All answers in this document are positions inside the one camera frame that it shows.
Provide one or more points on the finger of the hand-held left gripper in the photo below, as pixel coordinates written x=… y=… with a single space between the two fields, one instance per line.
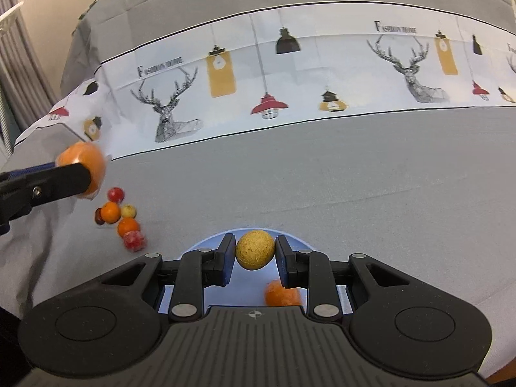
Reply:
x=60 y=183
x=32 y=170

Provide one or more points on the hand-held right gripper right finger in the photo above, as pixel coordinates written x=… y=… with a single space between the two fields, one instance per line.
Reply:
x=282 y=264

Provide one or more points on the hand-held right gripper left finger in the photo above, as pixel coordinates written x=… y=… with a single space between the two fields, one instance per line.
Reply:
x=227 y=264

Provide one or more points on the yellow round fruit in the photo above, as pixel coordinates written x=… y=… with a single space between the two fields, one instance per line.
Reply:
x=255 y=250

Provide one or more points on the orange textured fruit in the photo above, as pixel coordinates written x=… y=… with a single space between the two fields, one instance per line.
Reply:
x=281 y=295

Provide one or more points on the light blue plate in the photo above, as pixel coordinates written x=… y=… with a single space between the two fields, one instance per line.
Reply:
x=250 y=286

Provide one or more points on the large smooth orange fruit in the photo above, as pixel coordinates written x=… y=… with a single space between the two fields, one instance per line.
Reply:
x=92 y=160

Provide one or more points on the small pale yellow fruit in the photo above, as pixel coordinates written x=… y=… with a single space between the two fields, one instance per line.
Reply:
x=128 y=211

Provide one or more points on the red textured fruit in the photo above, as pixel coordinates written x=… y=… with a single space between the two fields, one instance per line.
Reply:
x=134 y=242

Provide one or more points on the small dark red fruit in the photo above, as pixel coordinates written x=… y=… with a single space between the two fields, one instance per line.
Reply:
x=97 y=217

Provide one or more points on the small red round fruit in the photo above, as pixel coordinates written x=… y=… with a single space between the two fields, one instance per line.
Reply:
x=115 y=194

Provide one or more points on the small orange round fruit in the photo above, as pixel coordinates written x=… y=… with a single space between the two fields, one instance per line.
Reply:
x=128 y=226
x=110 y=212

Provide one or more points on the grey curtain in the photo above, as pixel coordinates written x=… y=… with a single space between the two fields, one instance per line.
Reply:
x=24 y=68

